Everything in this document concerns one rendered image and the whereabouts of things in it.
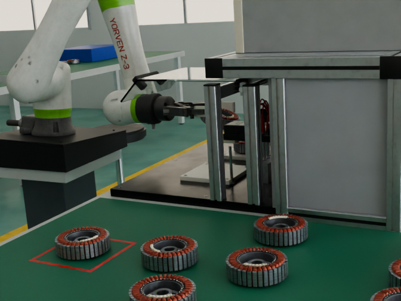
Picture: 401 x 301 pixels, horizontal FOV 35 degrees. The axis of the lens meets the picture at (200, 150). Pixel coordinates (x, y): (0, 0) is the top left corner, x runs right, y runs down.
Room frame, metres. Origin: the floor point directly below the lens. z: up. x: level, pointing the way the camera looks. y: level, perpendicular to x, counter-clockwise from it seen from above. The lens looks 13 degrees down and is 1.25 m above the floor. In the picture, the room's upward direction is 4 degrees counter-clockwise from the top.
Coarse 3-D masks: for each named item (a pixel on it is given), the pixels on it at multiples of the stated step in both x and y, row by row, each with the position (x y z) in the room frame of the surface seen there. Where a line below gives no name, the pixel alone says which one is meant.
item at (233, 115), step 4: (224, 112) 1.82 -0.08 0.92; (228, 112) 1.81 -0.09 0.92; (232, 112) 1.81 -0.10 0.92; (224, 116) 1.75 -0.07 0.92; (228, 116) 1.76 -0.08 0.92; (232, 116) 1.77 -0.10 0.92; (236, 116) 1.78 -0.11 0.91; (204, 120) 1.76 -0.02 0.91; (224, 120) 1.73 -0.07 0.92; (228, 120) 1.73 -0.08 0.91; (232, 120) 1.74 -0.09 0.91; (236, 120) 1.75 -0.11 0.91; (224, 124) 1.73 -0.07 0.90
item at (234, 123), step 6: (228, 126) 1.63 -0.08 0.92; (234, 126) 1.63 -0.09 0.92; (240, 126) 1.62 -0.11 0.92; (228, 132) 1.64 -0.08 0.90; (234, 132) 1.63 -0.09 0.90; (240, 132) 1.62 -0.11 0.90; (228, 138) 1.63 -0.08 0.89; (234, 138) 1.62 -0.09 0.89; (240, 138) 1.61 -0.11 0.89; (264, 138) 1.58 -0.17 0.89; (264, 144) 1.62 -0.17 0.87; (264, 150) 1.62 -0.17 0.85; (264, 156) 1.62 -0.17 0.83
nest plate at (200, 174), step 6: (198, 168) 1.73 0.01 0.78; (204, 168) 1.72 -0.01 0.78; (228, 168) 1.71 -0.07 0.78; (234, 168) 1.70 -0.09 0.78; (240, 168) 1.70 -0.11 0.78; (186, 174) 1.67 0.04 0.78; (192, 174) 1.67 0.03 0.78; (198, 174) 1.67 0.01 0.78; (204, 174) 1.66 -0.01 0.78; (228, 174) 1.65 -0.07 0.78; (234, 174) 1.64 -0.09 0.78; (240, 174) 1.65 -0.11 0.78; (186, 180) 1.65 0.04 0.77; (192, 180) 1.64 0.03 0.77; (198, 180) 1.63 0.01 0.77; (204, 180) 1.63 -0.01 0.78; (228, 180) 1.59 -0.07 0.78; (234, 180) 1.62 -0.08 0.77
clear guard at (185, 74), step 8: (168, 72) 1.66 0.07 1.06; (176, 72) 1.65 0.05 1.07; (184, 72) 1.64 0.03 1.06; (192, 72) 1.63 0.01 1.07; (200, 72) 1.62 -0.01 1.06; (136, 80) 1.56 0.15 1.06; (144, 80) 1.55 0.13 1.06; (152, 80) 1.54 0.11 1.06; (160, 80) 1.53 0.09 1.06; (168, 80) 1.52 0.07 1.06; (176, 80) 1.51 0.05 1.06; (184, 80) 1.49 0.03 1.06; (192, 80) 1.48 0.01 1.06; (200, 80) 1.47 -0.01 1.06; (208, 80) 1.46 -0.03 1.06; (216, 80) 1.45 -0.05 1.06; (224, 80) 1.44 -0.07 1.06; (232, 80) 1.43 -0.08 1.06; (136, 88) 1.59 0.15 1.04; (144, 88) 1.64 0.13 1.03; (152, 88) 1.68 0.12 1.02; (160, 88) 1.73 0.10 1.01; (168, 88) 1.79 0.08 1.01; (128, 96) 1.59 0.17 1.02; (136, 96) 1.64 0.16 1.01
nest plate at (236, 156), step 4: (232, 148) 1.95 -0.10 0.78; (224, 152) 1.90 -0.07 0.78; (228, 152) 1.90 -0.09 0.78; (232, 152) 1.89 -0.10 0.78; (236, 152) 1.89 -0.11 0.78; (224, 156) 1.87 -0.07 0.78; (228, 156) 1.86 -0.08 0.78; (232, 156) 1.85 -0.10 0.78; (236, 156) 1.85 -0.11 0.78; (240, 156) 1.84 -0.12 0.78; (244, 156) 1.83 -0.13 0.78; (244, 160) 1.83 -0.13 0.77
